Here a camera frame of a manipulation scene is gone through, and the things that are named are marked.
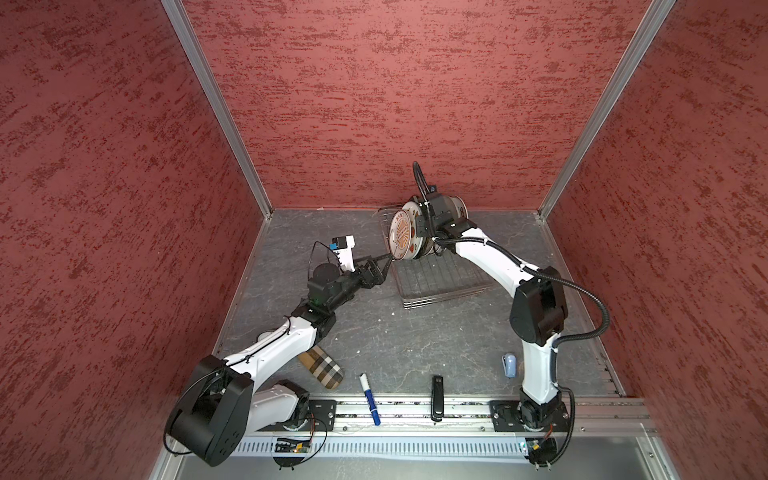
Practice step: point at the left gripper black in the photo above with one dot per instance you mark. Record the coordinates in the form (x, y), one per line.
(378, 277)

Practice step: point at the watermelon pattern white plate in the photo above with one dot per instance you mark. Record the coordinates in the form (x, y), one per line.
(414, 211)

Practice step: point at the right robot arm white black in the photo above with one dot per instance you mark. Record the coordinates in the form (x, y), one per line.
(538, 311)

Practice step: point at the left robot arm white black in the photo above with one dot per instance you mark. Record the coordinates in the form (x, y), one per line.
(224, 399)

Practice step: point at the red patterned rear plate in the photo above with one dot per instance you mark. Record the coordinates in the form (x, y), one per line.
(460, 207)

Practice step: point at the orange striped front plate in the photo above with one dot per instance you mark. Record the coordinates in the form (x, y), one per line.
(402, 238)

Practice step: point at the plaid glasses case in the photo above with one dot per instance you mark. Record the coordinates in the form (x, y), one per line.
(323, 367)

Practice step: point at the black remote stick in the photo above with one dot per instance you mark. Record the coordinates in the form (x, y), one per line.
(437, 402)

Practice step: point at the light blue small bottle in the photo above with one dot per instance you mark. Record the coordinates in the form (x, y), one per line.
(509, 362)

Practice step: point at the blue white marker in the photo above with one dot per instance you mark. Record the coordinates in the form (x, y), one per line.
(368, 393)

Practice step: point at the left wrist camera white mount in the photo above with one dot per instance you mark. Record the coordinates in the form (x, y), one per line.
(342, 247)

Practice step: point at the wire dish rack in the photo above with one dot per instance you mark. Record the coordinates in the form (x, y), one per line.
(433, 275)

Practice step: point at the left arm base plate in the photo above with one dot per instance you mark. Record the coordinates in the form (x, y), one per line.
(311, 413)

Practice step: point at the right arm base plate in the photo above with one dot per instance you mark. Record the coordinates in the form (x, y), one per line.
(529, 417)

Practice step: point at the left circuit board with wires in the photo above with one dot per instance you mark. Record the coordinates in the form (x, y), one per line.
(289, 452)

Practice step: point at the circuit board with wires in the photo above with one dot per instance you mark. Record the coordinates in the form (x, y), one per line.
(289, 452)
(541, 453)

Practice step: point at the right circuit board with wires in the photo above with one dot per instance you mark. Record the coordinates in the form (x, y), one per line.
(541, 453)

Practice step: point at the aluminium front rail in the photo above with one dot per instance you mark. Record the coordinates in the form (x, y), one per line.
(466, 416)

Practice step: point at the right corner aluminium post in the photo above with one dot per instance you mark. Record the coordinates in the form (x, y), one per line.
(641, 40)

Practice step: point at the corner aluminium post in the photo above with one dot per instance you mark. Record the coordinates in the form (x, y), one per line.
(189, 41)
(641, 40)

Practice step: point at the left corner aluminium post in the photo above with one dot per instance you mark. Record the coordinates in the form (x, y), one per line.
(189, 41)

